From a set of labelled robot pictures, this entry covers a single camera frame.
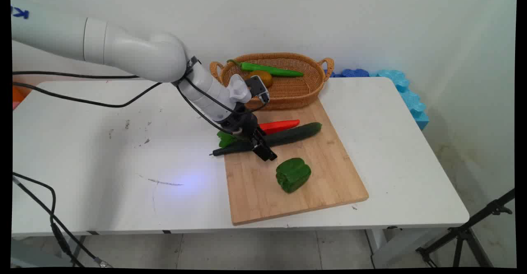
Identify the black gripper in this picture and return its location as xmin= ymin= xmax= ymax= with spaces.
xmin=223 ymin=109 xmax=278 ymax=162

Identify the orange carrot with green leaves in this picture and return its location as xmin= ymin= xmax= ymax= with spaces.
xmin=217 ymin=119 xmax=301 ymax=149

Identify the dark green cucumber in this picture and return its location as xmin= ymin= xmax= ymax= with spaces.
xmin=210 ymin=122 xmax=323 ymax=157

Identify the green bell pepper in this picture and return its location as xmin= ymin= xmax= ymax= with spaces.
xmin=275 ymin=158 xmax=312 ymax=194

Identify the bamboo cutting board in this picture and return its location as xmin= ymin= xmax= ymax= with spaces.
xmin=222 ymin=96 xmax=370 ymax=226

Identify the woven wicker basket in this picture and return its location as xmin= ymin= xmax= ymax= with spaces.
xmin=210 ymin=52 xmax=334 ymax=111

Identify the long green chili pepper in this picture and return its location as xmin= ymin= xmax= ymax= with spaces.
xmin=226 ymin=59 xmax=305 ymax=78

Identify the white table leg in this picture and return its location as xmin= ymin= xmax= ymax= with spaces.
xmin=366 ymin=228 xmax=416 ymax=268

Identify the light blue foam mat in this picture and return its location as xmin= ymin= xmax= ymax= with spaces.
xmin=370 ymin=69 xmax=430 ymax=131

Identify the black tripod stand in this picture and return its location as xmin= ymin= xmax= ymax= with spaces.
xmin=415 ymin=188 xmax=515 ymax=268

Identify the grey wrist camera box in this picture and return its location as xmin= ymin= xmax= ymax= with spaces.
xmin=246 ymin=75 xmax=271 ymax=104

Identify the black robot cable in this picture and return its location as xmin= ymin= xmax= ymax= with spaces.
xmin=12 ymin=56 xmax=269 ymax=268
xmin=12 ymin=77 xmax=247 ymax=268

